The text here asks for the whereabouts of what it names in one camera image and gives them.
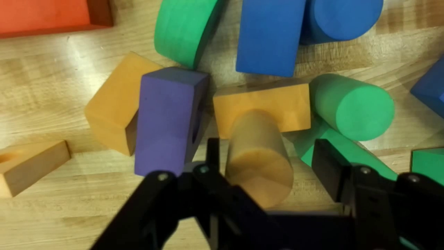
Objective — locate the large blue foam block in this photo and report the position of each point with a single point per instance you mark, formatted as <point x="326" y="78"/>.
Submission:
<point x="270" y="36"/>

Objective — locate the yellow wooden block left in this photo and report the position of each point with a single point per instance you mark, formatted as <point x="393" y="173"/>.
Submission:
<point x="111" y="105"/>

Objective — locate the purple foam square with hole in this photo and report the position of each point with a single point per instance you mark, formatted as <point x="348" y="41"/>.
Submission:
<point x="168" y="119"/>

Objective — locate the yellow wooden block centre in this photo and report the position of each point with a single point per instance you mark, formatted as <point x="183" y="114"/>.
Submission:
<point x="288" y="108"/>

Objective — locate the blue foam cylinder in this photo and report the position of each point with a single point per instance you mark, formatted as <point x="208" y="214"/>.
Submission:
<point x="341" y="18"/>

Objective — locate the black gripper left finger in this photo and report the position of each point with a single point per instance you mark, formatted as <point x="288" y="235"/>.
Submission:
<point x="152" y="208"/>

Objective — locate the yellow wooden block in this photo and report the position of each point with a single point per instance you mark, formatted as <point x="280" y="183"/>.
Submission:
<point x="288" y="108"/>
<point x="111" y="105"/>

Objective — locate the blue foam block with hole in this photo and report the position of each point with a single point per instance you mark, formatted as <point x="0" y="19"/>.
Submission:
<point x="430" y="87"/>

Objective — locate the long red foam block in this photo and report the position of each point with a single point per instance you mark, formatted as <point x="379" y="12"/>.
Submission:
<point x="46" y="15"/>

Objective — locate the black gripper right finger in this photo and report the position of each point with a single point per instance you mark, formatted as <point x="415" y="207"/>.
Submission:
<point x="393" y="208"/>

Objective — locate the tan wooden block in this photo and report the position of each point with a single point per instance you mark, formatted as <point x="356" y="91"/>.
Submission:
<point x="29" y="166"/>

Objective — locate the green foam half cylinder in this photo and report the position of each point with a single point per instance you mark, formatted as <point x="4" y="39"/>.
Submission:
<point x="184" y="28"/>

